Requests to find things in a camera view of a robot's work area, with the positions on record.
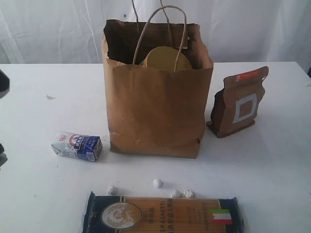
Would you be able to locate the clear jar with gold lid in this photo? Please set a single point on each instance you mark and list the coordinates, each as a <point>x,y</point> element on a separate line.
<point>164,58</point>

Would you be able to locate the spaghetti package dark blue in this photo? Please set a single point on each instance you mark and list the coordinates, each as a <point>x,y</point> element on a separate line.
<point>121,214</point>

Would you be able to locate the brown paper bag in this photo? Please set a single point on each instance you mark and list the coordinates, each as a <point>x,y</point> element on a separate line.
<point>149,110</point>

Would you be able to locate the brown stand-up pouch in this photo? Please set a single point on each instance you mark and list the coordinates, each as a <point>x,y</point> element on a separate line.
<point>236,105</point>

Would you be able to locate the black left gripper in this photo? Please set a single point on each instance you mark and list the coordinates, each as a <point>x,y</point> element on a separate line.
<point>3,157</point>

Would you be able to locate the small blue milk carton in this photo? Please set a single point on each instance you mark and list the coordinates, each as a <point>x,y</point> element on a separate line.
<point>84,147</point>

